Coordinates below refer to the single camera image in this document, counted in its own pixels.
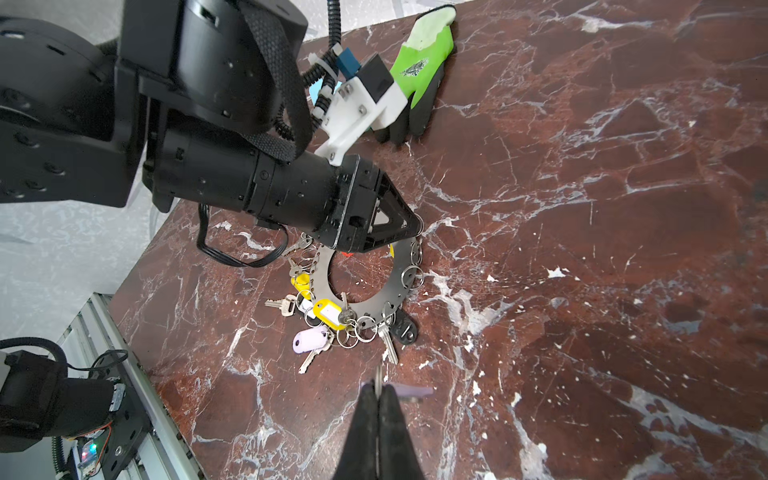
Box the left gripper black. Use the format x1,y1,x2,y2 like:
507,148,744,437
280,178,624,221
326,154,424,252

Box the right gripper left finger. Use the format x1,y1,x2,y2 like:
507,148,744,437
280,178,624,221
333,382,379,480

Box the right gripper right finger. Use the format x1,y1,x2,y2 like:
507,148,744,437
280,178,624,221
379,385,425,480

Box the large metal key ring plate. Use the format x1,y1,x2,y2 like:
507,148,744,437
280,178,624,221
309,237,423,331

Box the key with purple tag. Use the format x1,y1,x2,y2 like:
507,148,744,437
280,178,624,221
292,325,334,374

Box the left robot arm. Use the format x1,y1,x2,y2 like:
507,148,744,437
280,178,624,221
1,1,423,253

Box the key with black head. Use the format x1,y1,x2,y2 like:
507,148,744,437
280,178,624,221
390,309,419,345

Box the key with yellow tag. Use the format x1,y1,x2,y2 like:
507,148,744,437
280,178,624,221
291,273,346,331

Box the green black garden glove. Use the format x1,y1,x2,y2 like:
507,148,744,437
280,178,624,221
374,4,457,145

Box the light blue toy trowel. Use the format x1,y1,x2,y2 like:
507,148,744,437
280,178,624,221
309,77,343,106

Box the green lit circuit board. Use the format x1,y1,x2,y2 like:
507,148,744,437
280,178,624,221
76,433,107,469

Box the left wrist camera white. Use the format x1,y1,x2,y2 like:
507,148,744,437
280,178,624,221
315,49,407,167

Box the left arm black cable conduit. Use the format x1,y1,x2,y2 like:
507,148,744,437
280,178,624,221
272,0,343,142

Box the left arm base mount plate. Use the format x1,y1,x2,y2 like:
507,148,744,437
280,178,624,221
72,349,150,480

